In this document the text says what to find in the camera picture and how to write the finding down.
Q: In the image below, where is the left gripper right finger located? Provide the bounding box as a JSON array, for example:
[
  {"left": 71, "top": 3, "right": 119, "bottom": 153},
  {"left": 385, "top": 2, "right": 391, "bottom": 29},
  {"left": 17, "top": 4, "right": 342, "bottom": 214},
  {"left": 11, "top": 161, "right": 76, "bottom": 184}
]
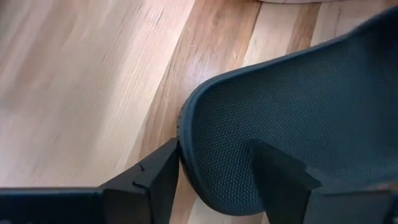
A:
[{"left": 248, "top": 139, "right": 398, "bottom": 224}]

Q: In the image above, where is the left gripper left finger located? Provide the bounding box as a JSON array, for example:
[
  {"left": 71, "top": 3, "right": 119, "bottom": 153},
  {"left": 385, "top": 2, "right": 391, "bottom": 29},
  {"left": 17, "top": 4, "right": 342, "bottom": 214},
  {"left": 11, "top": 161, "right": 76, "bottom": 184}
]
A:
[{"left": 0, "top": 138, "right": 180, "bottom": 224}]

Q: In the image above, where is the black slide sandal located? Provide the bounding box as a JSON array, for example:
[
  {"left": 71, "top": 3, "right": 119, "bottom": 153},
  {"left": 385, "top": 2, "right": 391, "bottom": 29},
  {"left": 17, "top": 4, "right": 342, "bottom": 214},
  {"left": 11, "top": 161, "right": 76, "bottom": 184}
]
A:
[{"left": 176, "top": 5, "right": 398, "bottom": 217}]

